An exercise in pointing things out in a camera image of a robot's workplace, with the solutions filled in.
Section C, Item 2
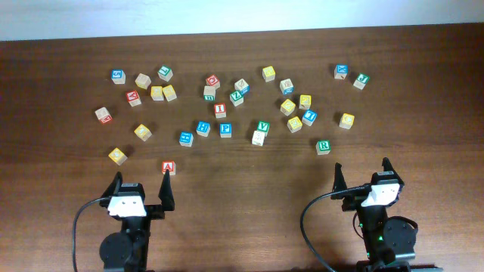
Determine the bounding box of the plain wooden block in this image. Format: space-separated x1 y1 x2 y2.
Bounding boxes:
135 73 151 89

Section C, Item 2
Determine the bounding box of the yellow block lower left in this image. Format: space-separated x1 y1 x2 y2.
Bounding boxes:
108 147 128 165

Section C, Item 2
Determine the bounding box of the red letter G block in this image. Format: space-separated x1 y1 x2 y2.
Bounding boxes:
206 74 220 89

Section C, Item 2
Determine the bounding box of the yellow block pair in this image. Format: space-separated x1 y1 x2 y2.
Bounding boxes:
162 85 177 102
150 85 164 101

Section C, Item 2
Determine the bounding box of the wooden block green side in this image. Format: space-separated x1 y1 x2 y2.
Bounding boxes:
203 85 216 101

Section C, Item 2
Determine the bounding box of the blue letter X block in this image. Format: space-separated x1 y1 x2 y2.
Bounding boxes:
334 64 349 79

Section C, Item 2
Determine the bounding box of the yellow block right pair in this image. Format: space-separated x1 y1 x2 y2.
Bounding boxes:
162 85 177 102

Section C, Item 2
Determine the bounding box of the blue block lower centre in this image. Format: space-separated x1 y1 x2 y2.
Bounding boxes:
178 131 194 147

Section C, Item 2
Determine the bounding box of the yellow block top centre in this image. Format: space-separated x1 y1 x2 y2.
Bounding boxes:
262 66 276 82

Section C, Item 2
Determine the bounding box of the white wooden block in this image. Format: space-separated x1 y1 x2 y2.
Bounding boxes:
251 130 265 146

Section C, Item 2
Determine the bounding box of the yellow block mid left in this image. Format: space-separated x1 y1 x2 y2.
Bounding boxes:
134 124 152 141

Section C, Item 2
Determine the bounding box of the wooden block blue base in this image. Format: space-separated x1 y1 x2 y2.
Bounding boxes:
280 79 294 95

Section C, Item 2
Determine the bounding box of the wooden block red side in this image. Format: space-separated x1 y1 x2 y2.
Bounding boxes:
95 107 113 124

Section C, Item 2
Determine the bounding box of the green letter Z block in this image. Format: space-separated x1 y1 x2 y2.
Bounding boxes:
230 91 244 107

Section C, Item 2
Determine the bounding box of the blue letter block right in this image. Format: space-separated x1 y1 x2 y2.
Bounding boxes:
302 110 318 126

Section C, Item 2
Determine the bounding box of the yellow block centre right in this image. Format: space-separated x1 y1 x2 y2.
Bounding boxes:
280 99 296 116

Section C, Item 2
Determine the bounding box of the blue block far left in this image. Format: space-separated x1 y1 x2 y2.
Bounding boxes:
110 70 126 85

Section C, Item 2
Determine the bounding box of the green letter J block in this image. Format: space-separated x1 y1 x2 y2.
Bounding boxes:
353 73 370 90

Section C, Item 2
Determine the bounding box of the yellow block left pair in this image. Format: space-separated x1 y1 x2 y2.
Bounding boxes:
150 85 164 101

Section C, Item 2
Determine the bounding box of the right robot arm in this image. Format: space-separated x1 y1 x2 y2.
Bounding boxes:
331 157 418 271

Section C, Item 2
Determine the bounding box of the red letter A block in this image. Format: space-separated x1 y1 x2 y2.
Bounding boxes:
162 160 176 175

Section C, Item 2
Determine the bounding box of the yellow letter C block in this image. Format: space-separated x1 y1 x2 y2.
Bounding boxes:
339 113 355 129

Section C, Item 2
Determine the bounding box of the yellow block upper right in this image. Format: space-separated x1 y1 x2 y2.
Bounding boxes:
299 94 312 110

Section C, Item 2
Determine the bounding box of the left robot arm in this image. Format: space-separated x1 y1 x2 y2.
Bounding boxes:
99 171 175 271

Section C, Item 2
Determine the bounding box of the green letter V block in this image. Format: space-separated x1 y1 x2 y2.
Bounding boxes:
256 121 270 137

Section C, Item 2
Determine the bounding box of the blue letter P block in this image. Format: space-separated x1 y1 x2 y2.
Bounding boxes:
219 123 232 138

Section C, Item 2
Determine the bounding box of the yellow block lower right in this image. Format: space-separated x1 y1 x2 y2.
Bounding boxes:
287 116 303 133

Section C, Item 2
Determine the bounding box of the red letter I block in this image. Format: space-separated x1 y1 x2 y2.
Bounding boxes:
214 103 227 119

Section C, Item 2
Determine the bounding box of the blue letter H block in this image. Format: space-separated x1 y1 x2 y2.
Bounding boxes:
196 121 210 137

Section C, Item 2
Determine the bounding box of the wooden block blue side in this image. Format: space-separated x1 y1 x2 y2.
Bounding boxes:
234 79 250 96

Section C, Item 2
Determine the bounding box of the red letter Y block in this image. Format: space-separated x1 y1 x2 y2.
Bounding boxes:
126 90 141 107

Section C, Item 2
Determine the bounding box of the green letter R block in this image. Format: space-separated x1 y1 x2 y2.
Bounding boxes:
315 140 331 155

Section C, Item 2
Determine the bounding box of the green letter L block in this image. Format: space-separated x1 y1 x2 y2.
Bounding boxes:
157 65 173 82

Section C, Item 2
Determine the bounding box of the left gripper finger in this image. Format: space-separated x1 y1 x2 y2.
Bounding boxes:
158 169 175 211
104 172 123 197

